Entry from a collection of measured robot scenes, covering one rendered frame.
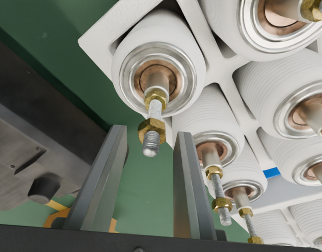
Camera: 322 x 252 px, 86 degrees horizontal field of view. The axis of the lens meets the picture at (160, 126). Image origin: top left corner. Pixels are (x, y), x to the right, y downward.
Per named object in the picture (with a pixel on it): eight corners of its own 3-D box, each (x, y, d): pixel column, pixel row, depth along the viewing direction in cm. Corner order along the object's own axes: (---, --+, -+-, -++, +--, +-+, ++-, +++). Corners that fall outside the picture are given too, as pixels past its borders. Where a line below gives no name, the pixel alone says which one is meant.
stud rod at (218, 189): (205, 160, 22) (219, 223, 16) (211, 156, 21) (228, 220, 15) (210, 163, 22) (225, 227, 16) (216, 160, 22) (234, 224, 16)
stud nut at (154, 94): (167, 108, 15) (167, 114, 14) (147, 110, 15) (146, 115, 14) (165, 88, 14) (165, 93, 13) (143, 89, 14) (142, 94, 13)
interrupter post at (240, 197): (235, 185, 28) (242, 205, 26) (248, 188, 28) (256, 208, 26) (228, 193, 30) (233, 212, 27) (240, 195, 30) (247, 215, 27)
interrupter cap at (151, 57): (109, 94, 18) (107, 97, 18) (138, 22, 14) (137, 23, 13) (171, 122, 20) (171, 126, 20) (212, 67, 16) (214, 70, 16)
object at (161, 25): (127, 50, 32) (96, 98, 18) (150, -7, 27) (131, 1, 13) (171, 74, 35) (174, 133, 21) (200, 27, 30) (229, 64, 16)
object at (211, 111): (162, 90, 37) (157, 152, 23) (195, 56, 33) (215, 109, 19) (192, 114, 41) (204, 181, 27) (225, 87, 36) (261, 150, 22)
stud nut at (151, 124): (167, 138, 12) (167, 147, 11) (142, 139, 12) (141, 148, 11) (164, 115, 11) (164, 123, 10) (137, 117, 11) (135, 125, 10)
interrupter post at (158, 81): (141, 85, 17) (137, 102, 15) (152, 65, 16) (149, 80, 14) (162, 96, 18) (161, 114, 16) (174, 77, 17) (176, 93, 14)
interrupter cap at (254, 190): (229, 173, 26) (231, 177, 26) (272, 183, 27) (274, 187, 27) (207, 197, 31) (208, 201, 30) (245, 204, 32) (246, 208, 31)
